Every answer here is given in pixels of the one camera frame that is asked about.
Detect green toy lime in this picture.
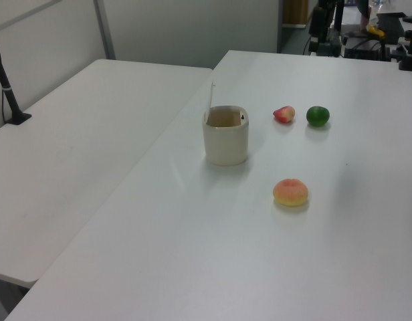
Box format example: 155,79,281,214
306,106,330,128

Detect wooden panel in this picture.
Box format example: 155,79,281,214
282,0,309,27

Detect black clamp camera mount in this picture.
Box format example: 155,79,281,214
389,15,412,72

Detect orange yellow toy peach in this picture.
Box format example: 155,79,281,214
272,179,309,207

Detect white garbage bin with lid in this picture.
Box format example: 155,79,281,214
201,80,250,167

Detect black electronics box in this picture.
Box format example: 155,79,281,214
342,33,391,62

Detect white side table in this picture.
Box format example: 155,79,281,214
0,59,213,289

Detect yellow tool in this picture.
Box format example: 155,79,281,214
366,23,386,38

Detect black equipment rack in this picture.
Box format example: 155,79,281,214
308,0,348,57

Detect black camera pole with base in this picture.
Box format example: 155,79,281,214
0,33,32,126

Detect red toy strawberry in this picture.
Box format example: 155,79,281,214
272,106,296,124

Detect grey metal partition post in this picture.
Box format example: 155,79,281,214
93,0,117,62

